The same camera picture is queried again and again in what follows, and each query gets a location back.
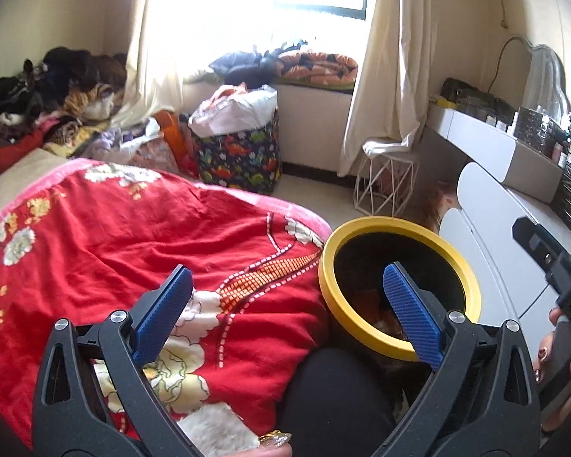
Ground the tan fluffy item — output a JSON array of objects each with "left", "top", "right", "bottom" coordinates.
[{"left": 423, "top": 178, "right": 460, "bottom": 229}]

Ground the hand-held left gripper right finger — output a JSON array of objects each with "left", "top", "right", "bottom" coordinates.
[{"left": 368, "top": 262, "right": 542, "bottom": 457}]

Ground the orange patterned blanket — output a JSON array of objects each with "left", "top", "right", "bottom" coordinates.
[{"left": 276, "top": 50, "right": 359, "bottom": 89}]

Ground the dark green bag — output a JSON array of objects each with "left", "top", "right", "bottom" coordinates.
[{"left": 440, "top": 77, "right": 498, "bottom": 105}]

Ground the dark jacket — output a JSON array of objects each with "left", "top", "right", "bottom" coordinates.
[{"left": 209, "top": 43, "right": 286, "bottom": 89}]

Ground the yellow rimmed black trash bin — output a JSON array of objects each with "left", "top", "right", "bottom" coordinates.
[{"left": 318, "top": 216, "right": 481, "bottom": 363}]

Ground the pile of clothes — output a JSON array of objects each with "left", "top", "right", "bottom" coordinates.
[{"left": 0, "top": 46, "right": 129, "bottom": 163}]

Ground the white window seat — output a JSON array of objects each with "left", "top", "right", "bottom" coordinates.
[{"left": 181, "top": 76, "right": 355, "bottom": 182}]

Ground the red floral blanket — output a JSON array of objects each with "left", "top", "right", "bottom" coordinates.
[{"left": 0, "top": 158, "right": 334, "bottom": 448}]

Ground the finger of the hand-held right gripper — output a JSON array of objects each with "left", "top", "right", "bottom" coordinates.
[{"left": 511, "top": 216, "right": 569, "bottom": 275}]

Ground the orange bag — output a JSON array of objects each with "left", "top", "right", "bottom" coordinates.
[{"left": 155, "top": 110, "right": 191, "bottom": 172}]

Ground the cream curtain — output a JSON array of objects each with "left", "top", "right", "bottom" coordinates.
[
  {"left": 112, "top": 0, "right": 210, "bottom": 127},
  {"left": 338, "top": 0, "right": 436, "bottom": 177}
]

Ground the person's left forearm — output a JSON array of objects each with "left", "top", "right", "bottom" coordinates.
[{"left": 177, "top": 402, "right": 262, "bottom": 457}]

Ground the vanity mirror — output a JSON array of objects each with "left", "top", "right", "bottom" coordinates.
[{"left": 523, "top": 44, "right": 571, "bottom": 115}]

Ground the dinosaur print storage basket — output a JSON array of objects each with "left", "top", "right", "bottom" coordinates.
[{"left": 190, "top": 121, "right": 281, "bottom": 195}]

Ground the lavender cloth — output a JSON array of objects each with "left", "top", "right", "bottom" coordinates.
[{"left": 93, "top": 119, "right": 160, "bottom": 163}]

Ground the person's right hand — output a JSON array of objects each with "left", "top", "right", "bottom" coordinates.
[{"left": 533, "top": 308, "right": 571, "bottom": 434}]

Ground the white plastic bag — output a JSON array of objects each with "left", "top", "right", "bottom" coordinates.
[{"left": 189, "top": 85, "right": 278, "bottom": 136}]

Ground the floral fabric bag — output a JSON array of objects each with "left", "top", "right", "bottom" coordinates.
[{"left": 128, "top": 138, "right": 179, "bottom": 174}]

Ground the person's left hand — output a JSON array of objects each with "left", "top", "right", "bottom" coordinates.
[{"left": 247, "top": 431, "right": 293, "bottom": 457}]

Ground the person's black trouser leg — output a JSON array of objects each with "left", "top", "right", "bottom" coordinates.
[{"left": 276, "top": 347, "right": 398, "bottom": 457}]

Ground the row of cosmetic bottles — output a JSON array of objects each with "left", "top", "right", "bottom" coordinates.
[{"left": 485, "top": 100, "right": 571, "bottom": 167}]

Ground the beige bed sheet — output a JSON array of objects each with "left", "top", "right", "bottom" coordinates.
[{"left": 0, "top": 145, "right": 77, "bottom": 229}]

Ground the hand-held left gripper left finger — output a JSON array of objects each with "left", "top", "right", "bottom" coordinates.
[{"left": 32, "top": 265, "right": 205, "bottom": 457}]

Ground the white wire side table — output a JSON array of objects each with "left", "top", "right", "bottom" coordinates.
[{"left": 354, "top": 138, "right": 419, "bottom": 217}]

